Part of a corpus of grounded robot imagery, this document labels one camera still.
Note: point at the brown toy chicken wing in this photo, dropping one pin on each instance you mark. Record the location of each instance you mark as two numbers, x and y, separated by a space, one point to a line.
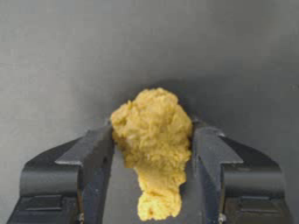
153 128

